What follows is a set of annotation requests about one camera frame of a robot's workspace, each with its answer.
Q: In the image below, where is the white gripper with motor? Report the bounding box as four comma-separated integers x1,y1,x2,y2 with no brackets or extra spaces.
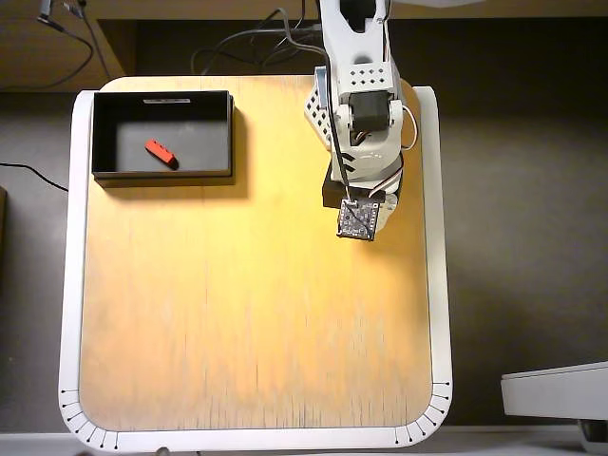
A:
322,144,408,234

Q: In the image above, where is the red lego block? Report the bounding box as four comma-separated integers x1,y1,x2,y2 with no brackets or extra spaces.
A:
144,139,181,170

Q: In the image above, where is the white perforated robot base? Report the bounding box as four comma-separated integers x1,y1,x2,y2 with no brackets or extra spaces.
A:
303,66,334,153

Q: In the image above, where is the black open bin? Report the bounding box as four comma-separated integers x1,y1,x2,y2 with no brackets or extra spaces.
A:
91,89,238,188

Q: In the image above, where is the white table rim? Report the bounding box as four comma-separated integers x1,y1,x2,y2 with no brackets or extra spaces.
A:
57,85,454,452

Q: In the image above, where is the brown wooden shelf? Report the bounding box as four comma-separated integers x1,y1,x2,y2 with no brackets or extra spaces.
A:
0,0,608,94

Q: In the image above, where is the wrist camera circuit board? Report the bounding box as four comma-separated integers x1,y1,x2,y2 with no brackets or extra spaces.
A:
335,197,384,244

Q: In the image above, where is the looped black cable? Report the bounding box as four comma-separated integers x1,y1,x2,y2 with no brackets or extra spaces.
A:
189,7,329,77

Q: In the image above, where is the black cable with plug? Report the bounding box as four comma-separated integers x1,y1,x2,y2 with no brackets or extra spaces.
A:
61,0,111,80
36,0,95,91

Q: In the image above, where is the thin black floor cable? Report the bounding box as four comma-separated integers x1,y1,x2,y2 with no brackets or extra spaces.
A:
0,161,70,193

